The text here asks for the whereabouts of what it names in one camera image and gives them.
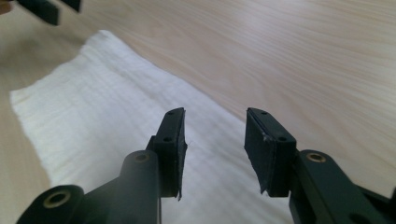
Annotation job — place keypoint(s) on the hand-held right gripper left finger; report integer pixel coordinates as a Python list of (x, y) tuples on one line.
[(170, 149)]

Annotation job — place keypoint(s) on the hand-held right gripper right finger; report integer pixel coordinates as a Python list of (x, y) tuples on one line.
[(269, 155)]

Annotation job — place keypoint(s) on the white towel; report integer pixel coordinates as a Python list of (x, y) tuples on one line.
[(118, 130)]

